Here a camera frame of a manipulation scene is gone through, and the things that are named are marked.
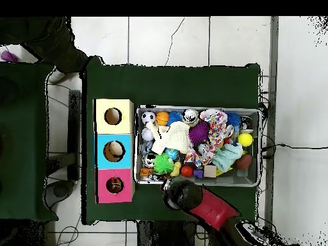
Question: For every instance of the green fuzzy toy with eyes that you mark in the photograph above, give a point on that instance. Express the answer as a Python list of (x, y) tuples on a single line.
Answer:
[(163, 164)]

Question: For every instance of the purple spiky ball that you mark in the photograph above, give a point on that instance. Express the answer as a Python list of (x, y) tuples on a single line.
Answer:
[(199, 132)]

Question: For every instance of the yellow plush toy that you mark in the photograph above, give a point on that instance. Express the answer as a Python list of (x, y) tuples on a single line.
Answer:
[(176, 169)]

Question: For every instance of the colourful patterned cloth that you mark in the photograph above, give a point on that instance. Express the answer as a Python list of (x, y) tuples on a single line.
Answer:
[(216, 130)]

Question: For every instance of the plain wooden cube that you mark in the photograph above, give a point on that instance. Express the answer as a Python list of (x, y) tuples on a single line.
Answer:
[(210, 170)]

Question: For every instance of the light teal knitted cloth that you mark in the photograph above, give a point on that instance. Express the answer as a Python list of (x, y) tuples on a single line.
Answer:
[(228, 156)]

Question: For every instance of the orange striped tiger toy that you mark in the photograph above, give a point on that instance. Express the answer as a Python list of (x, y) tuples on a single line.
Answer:
[(114, 185)]

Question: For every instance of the dark red ball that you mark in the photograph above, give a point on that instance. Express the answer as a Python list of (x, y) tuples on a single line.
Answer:
[(244, 162)]

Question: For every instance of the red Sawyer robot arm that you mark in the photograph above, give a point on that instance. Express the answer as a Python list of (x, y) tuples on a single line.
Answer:
[(210, 207)]

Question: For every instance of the clear mesh bin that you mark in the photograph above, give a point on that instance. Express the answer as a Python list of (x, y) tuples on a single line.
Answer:
[(137, 154)]

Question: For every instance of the wooden box with three holes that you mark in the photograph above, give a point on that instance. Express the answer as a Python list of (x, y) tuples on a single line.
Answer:
[(100, 154)]

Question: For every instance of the cream knitted cloth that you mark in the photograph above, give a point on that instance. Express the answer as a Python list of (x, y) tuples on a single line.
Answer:
[(171, 137)]

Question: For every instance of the small orange basketball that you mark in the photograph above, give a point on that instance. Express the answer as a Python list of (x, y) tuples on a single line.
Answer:
[(162, 118)]

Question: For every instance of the small soccer ball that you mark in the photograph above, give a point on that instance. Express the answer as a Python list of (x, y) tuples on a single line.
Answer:
[(148, 117)]

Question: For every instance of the small red ball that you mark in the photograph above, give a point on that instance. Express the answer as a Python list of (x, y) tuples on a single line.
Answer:
[(187, 171)]

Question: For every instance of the blue spiky ball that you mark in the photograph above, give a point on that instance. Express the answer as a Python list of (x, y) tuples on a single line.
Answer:
[(234, 119)]

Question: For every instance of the yellow ball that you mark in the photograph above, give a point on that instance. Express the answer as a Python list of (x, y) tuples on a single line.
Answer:
[(245, 139)]

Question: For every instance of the green cloth side table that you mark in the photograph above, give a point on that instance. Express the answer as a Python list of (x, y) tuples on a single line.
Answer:
[(25, 128)]

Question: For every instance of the person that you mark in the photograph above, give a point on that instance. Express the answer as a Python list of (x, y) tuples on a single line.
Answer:
[(51, 38)]

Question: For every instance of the purple plastic cup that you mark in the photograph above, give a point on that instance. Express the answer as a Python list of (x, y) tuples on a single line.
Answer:
[(7, 56)]

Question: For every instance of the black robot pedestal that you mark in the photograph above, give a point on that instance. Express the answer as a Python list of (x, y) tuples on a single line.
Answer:
[(159, 236)]

